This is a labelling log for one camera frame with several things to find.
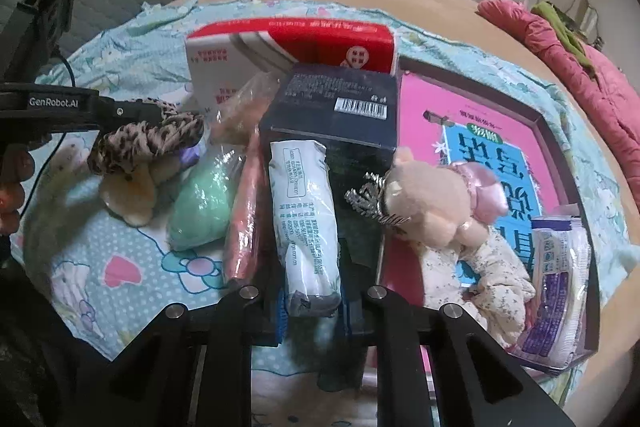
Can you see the pink quilt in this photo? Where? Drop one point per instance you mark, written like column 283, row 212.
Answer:
column 600, row 82

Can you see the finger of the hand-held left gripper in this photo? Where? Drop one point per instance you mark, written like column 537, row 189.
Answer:
column 120, row 112

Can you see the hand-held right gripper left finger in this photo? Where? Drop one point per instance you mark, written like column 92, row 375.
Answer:
column 281, row 317

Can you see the green white tissue packet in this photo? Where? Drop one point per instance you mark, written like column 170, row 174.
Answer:
column 305, row 217

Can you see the green sponge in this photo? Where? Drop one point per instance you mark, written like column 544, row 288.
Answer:
column 205, row 202

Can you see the dark blue box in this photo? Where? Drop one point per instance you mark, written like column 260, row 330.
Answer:
column 340, row 127

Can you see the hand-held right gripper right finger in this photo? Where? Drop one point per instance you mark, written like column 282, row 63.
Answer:
column 346, row 322

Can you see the beige plush bear pink bow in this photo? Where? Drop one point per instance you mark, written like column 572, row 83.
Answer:
column 435, row 202

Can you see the person's left hand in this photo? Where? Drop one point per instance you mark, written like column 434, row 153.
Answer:
column 9, row 202

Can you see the orange item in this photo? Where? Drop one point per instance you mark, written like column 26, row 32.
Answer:
column 245, row 217

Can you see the green cloth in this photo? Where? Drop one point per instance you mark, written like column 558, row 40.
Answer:
column 560, row 27

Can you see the red and white box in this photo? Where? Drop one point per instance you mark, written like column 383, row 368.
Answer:
column 280, row 42

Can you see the white floral scrunchie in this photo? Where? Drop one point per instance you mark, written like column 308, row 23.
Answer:
column 500, row 287

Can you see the dark tray with pink sheet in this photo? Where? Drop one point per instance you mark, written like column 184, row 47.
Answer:
column 425, row 97

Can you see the purple white tissue packet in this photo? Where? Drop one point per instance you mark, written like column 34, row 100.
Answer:
column 555, row 287

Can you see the leopard print scrunchie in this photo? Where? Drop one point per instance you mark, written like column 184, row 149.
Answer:
column 145, row 137

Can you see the cartoon cat printed blanket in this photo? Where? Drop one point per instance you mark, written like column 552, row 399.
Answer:
column 150, row 277

